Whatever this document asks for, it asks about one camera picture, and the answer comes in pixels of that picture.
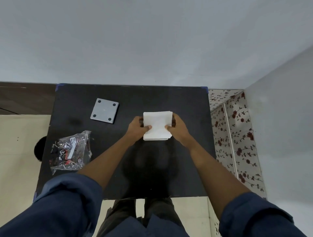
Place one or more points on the blue tape corner piece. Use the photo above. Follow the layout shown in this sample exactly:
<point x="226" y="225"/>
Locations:
<point x="205" y="88"/>
<point x="59" y="86"/>

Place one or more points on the clear printed plastic bag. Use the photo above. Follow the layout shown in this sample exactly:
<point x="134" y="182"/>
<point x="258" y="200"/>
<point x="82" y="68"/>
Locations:
<point x="71" y="152"/>

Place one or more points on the grey square plate black dots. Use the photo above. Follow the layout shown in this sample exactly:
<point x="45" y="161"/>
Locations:
<point x="104" y="110"/>

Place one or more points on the floral patterned panel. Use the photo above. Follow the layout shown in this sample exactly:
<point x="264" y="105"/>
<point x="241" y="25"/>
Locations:
<point x="244" y="146"/>

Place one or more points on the person's right forearm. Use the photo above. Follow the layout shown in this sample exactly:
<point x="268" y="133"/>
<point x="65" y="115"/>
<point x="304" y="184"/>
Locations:
<point x="215" y="171"/>

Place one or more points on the person's right hand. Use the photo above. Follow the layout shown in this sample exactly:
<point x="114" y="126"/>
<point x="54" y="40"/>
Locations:
<point x="179" y="131"/>

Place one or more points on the black round stool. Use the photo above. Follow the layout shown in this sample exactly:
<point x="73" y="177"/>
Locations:
<point x="40" y="149"/>

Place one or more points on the white trim strip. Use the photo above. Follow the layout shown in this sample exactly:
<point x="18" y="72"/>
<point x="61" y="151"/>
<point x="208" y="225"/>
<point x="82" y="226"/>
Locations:
<point x="229" y="139"/>

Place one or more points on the person's left forearm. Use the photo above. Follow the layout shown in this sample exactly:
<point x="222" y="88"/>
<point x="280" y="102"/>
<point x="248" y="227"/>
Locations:
<point x="107" y="162"/>

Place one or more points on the dark blue shirt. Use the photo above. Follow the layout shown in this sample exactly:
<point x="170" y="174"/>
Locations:
<point x="61" y="207"/>

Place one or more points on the dark grey trousers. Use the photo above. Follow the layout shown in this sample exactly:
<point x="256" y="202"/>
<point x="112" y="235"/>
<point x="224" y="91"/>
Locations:
<point x="156" y="207"/>

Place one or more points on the brown wooden board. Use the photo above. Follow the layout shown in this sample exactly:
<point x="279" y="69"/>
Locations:
<point x="24" y="97"/>

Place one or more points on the person's right thumb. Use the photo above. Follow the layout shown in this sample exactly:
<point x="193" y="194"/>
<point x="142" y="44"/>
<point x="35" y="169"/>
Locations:
<point x="168" y="127"/>

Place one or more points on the person's left thumb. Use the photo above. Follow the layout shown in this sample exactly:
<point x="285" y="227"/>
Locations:
<point x="148" y="128"/>

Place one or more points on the person's left hand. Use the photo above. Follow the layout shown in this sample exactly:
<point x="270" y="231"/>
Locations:
<point x="135" y="129"/>

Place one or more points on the white paper napkin stack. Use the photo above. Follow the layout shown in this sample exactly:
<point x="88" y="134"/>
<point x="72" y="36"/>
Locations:
<point x="157" y="123"/>

